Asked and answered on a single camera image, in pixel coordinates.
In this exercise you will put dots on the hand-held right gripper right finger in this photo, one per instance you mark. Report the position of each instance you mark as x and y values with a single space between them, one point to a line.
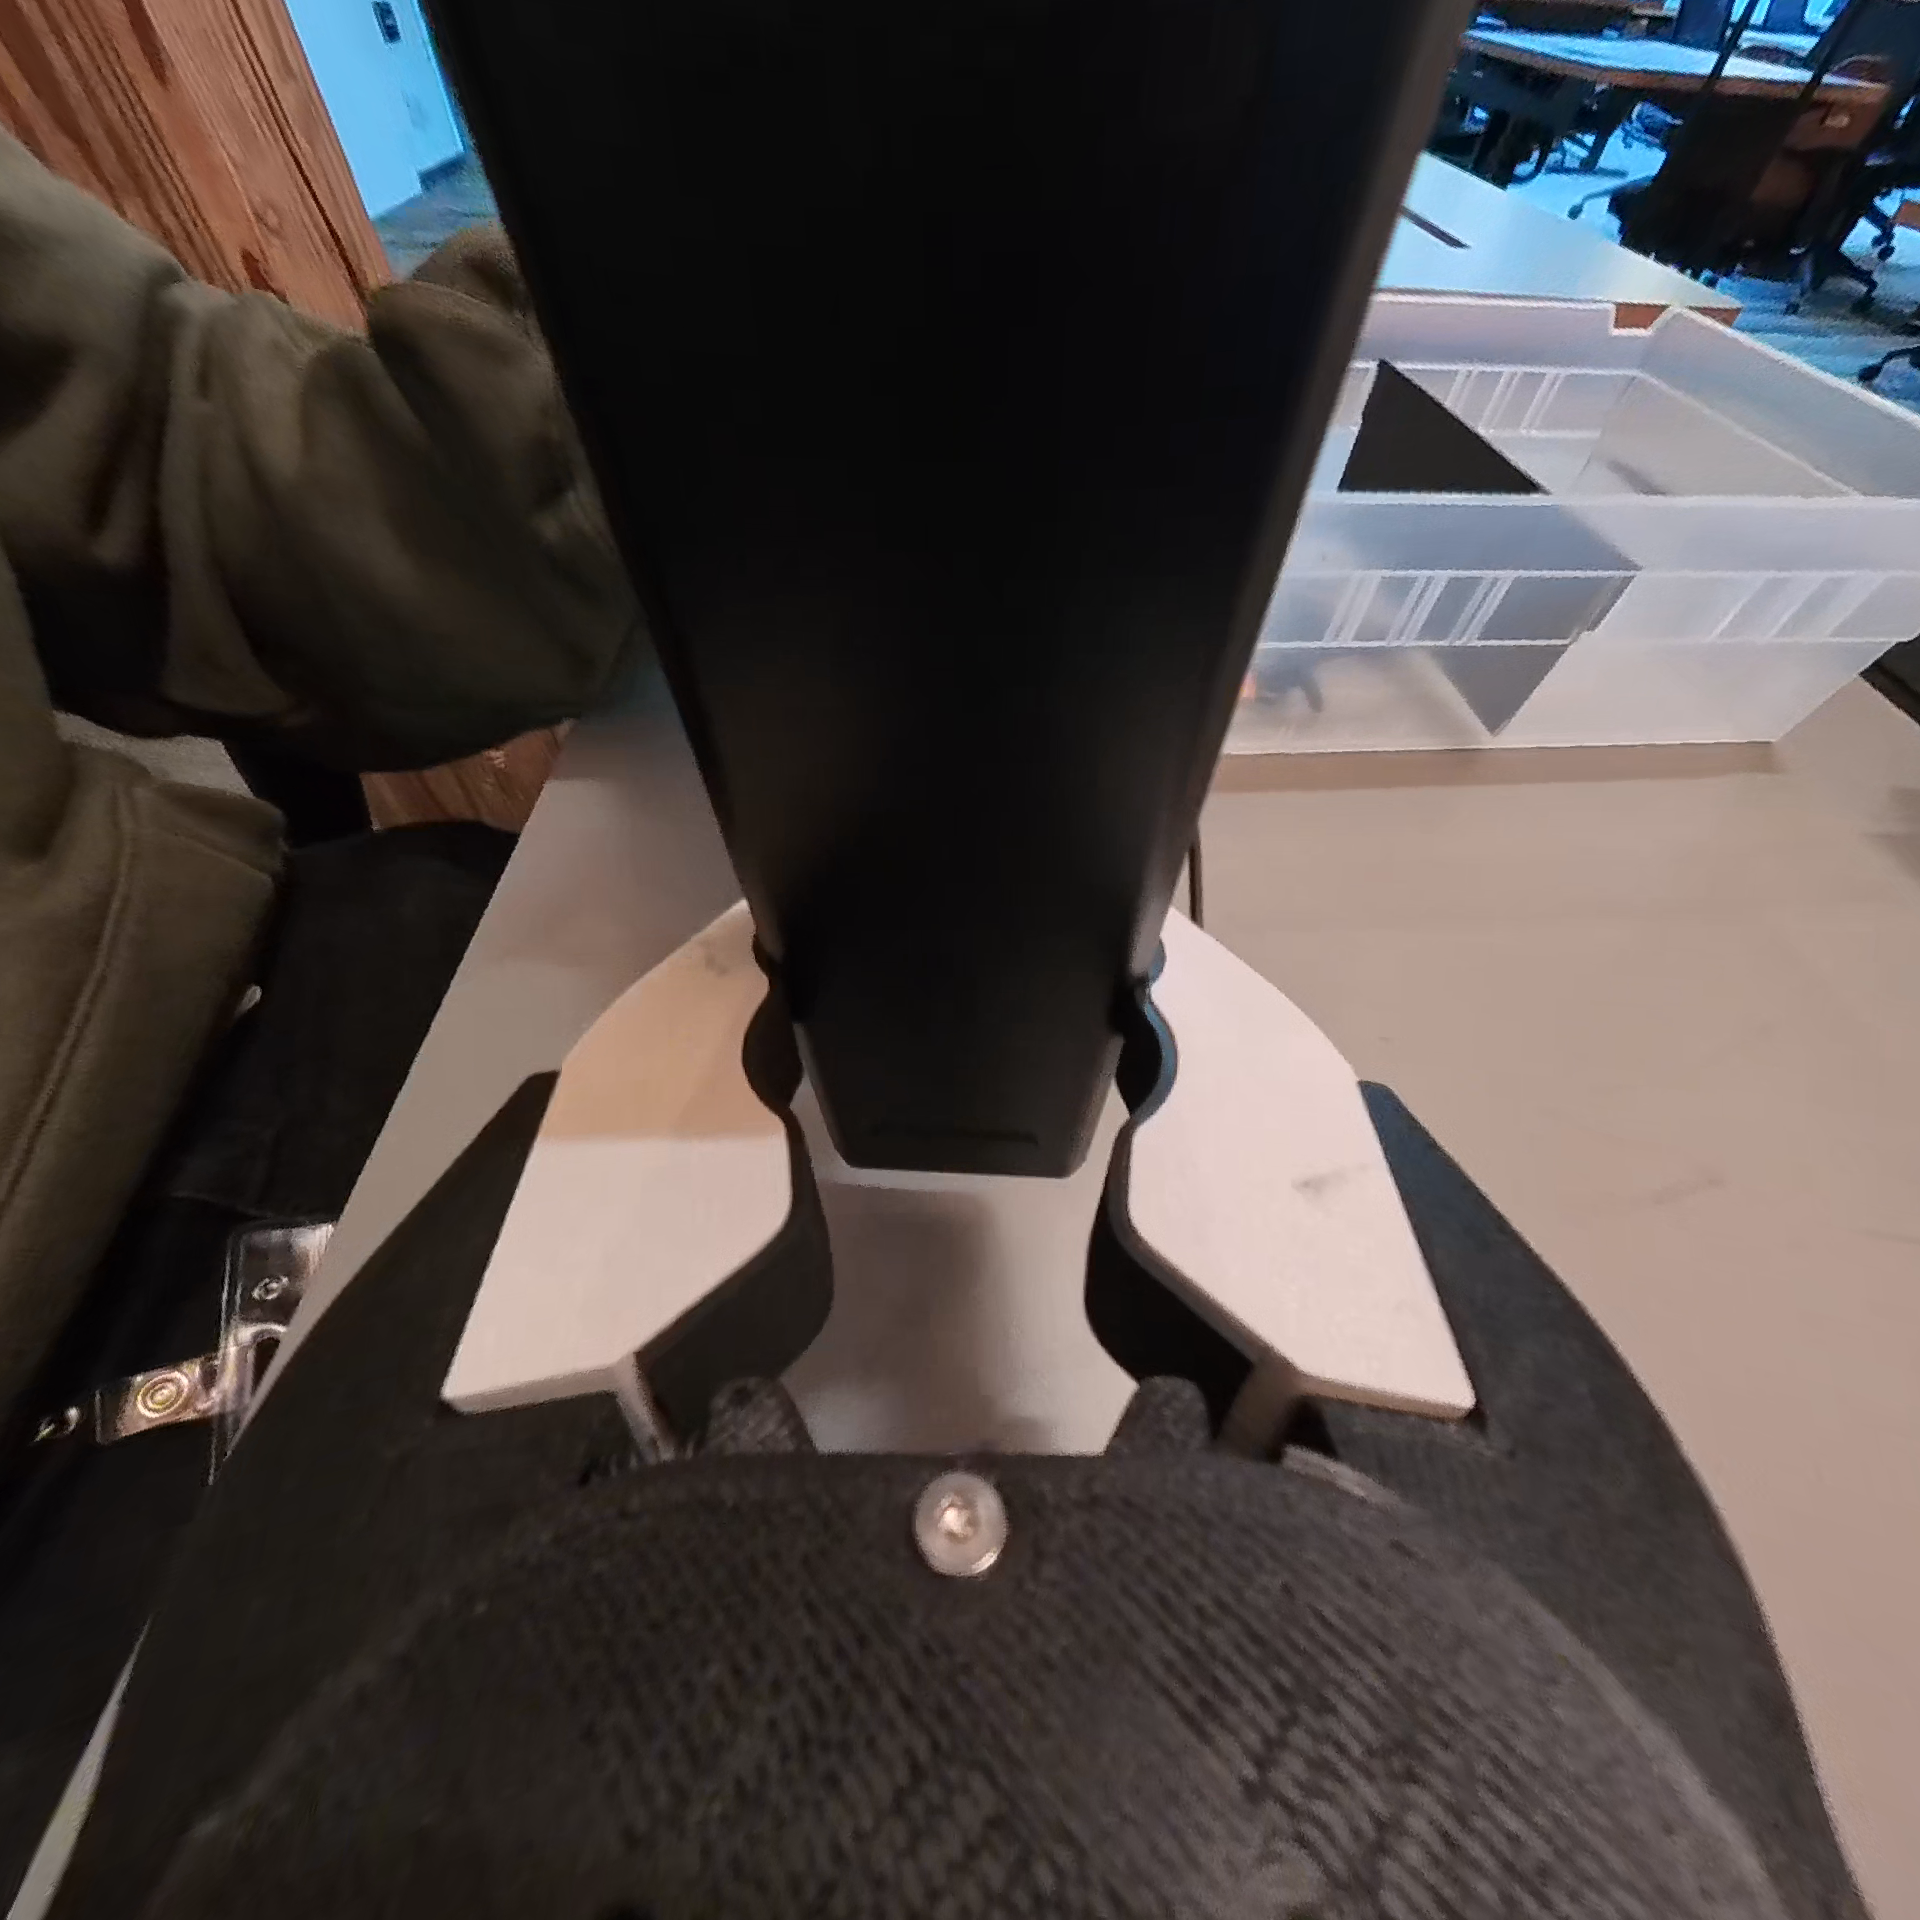
1277 1201

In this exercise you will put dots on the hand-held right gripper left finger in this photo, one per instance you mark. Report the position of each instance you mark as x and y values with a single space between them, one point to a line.
646 1201

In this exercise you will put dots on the grey desk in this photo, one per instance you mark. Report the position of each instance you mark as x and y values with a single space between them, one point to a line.
1576 1124

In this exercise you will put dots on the person's black pants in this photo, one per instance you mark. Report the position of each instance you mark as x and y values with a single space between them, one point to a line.
301 1019

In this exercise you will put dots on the orange black small tool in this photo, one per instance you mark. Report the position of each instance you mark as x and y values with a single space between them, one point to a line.
1292 690

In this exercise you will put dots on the black bin divider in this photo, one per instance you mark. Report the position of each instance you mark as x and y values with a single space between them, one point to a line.
1545 660
1425 451

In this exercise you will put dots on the clear plastic bin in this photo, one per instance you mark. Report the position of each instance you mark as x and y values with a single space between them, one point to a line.
1757 644
1724 420

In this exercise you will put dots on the white table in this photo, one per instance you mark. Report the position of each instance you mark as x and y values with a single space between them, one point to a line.
1516 248

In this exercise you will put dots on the black office chair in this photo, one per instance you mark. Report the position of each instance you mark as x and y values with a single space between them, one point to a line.
1741 164

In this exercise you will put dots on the row of office desks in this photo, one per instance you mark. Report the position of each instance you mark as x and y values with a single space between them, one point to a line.
1621 60

